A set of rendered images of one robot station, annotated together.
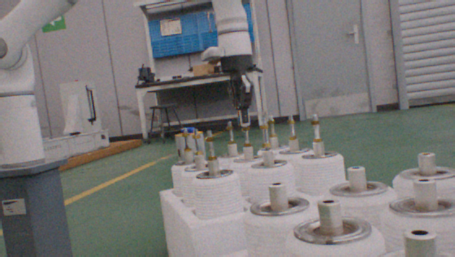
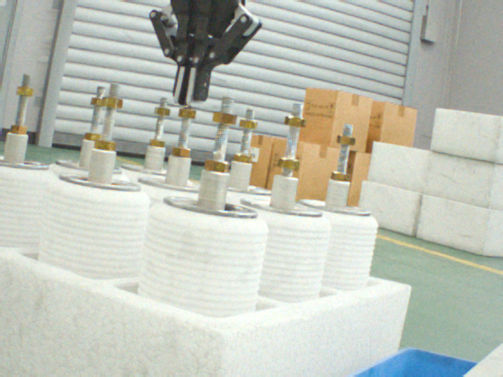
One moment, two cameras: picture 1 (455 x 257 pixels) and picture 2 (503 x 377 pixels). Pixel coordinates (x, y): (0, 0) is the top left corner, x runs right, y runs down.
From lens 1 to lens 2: 0.57 m
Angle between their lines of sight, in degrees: 43
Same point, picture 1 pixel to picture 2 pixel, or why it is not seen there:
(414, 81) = (71, 101)
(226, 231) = (267, 347)
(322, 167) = (360, 234)
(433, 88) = not seen: hidden behind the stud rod
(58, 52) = not seen: outside the picture
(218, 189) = (251, 246)
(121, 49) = not seen: outside the picture
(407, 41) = (79, 27)
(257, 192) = (273, 267)
